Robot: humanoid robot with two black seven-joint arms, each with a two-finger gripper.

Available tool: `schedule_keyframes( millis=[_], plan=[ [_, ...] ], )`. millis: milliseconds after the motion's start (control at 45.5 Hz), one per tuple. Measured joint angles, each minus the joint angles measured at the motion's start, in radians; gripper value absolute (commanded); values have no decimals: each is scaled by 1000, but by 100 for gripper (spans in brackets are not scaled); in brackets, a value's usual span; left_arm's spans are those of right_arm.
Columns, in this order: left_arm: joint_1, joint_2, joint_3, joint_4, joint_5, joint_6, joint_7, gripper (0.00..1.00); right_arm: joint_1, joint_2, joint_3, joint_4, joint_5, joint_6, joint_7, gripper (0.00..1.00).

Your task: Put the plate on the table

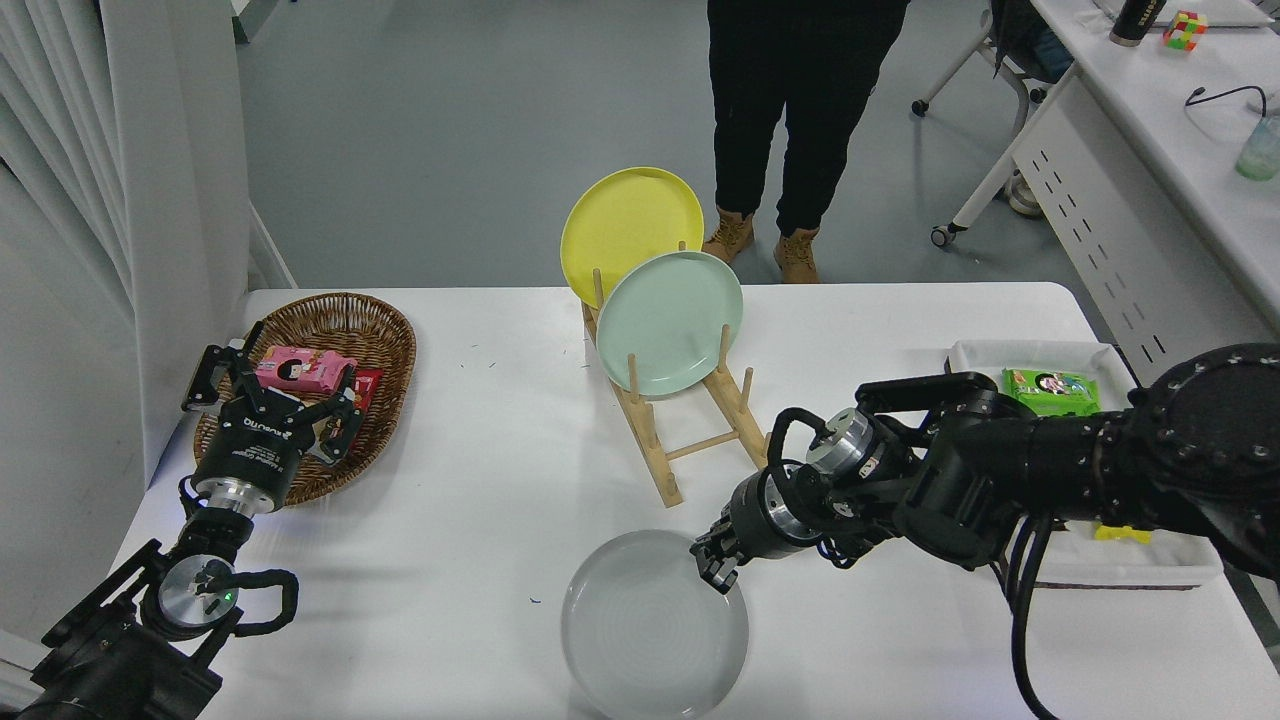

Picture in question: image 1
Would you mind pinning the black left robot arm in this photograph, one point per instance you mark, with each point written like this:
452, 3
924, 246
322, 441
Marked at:
100, 670

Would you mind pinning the red snack bar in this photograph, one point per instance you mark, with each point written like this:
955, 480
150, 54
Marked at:
368, 385

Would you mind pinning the green snack pack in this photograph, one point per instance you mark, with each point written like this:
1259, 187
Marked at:
1050, 392

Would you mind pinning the mint green plate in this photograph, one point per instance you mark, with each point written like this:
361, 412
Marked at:
665, 320

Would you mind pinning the person in tan boots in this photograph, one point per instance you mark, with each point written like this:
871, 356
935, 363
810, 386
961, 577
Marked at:
790, 100

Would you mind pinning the wooden plate rack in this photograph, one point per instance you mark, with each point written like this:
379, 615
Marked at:
668, 480

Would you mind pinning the white tray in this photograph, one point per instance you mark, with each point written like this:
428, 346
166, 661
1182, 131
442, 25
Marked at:
1120, 562

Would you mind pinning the white curtain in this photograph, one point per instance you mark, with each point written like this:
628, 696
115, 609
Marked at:
40, 80

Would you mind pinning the white office chair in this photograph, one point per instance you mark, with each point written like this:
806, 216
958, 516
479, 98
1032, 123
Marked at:
919, 105

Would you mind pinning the brown wicker basket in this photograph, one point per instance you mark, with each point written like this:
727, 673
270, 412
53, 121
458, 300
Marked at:
330, 325

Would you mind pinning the person in white sneakers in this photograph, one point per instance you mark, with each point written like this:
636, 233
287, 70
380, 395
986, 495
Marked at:
1025, 195

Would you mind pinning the yellow plate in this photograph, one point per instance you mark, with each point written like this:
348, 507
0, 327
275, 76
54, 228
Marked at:
620, 230

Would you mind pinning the yellow snack bar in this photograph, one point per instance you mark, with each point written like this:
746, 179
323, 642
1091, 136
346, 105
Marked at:
1120, 533

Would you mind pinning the grey plate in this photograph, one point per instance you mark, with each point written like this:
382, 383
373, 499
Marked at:
640, 630

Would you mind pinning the white side table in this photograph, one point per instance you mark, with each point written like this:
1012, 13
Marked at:
1180, 130

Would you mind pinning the pink snack box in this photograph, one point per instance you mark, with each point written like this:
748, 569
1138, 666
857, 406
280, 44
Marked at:
300, 370

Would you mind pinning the black bottle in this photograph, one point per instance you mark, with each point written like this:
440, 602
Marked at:
1135, 22

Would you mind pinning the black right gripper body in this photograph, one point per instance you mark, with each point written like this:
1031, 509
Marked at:
758, 520

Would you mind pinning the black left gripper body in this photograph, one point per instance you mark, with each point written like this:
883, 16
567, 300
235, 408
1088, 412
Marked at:
255, 445

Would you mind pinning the colourful puzzle cube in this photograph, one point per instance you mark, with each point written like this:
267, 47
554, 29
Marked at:
1184, 30

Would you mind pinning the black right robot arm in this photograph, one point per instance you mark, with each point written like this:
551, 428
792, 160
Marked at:
1050, 470

